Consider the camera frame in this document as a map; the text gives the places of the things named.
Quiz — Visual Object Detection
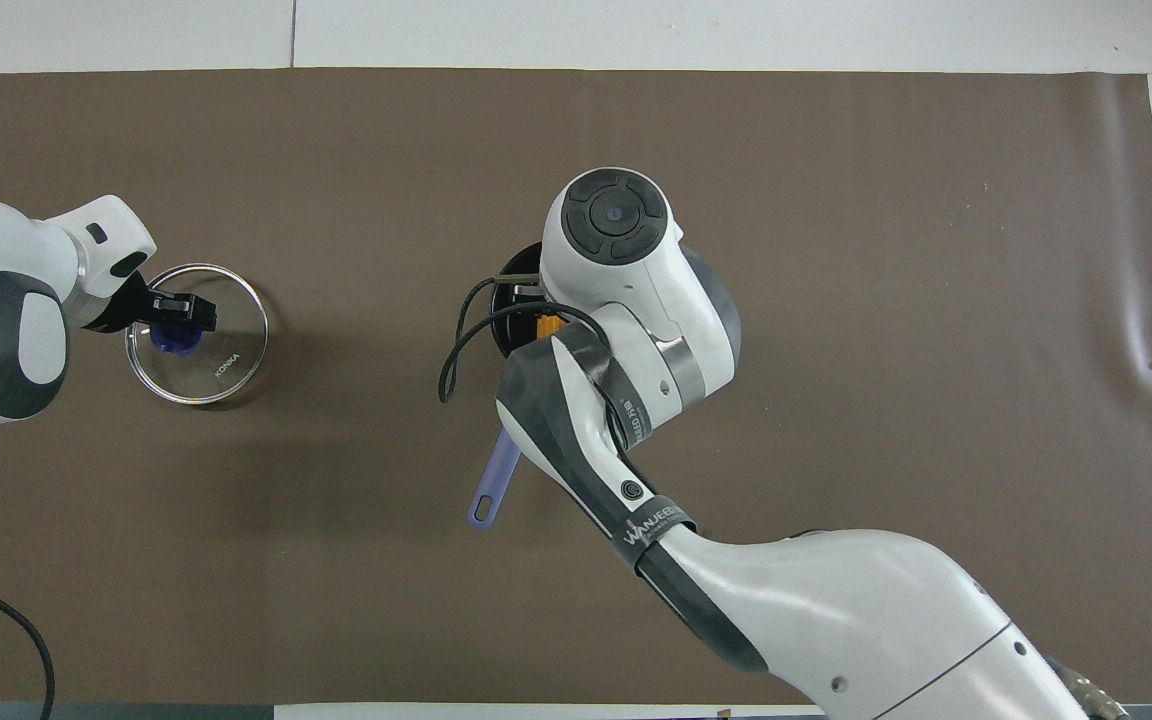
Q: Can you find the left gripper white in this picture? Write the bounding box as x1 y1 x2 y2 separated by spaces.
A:
41 194 219 335

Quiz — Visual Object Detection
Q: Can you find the glass lid purple knob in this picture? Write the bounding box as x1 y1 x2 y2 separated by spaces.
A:
125 263 270 406

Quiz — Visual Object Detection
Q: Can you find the brown table mat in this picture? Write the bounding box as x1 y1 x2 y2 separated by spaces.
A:
0 68 1152 706

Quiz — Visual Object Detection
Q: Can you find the dark pot purple handle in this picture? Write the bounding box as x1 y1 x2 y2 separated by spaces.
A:
466 240 549 530

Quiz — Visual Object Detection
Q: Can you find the gray braided cable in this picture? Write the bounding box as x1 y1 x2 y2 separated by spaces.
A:
1060 663 1133 720

